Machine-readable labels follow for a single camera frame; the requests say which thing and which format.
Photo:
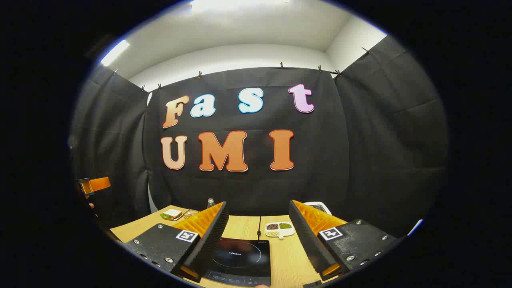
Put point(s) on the white divided dish of beans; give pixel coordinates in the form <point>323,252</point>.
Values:
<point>280,228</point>

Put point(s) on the white toaster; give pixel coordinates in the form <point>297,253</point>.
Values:
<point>318,207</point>

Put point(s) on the black induction cooktop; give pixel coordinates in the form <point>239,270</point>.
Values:
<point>244,260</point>

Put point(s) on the ceiling light strip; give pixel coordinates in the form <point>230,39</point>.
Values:
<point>240,4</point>
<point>114,52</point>

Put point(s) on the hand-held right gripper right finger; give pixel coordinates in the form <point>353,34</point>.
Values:
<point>310,240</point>

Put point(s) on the clear plastic water bottle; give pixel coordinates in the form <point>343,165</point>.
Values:
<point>210,203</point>

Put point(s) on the sandwich with lettuce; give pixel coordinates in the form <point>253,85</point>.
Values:
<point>172,214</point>

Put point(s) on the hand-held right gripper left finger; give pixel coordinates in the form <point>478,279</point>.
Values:
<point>208,240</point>

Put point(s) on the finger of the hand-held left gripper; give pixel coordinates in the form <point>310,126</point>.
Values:
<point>98,184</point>

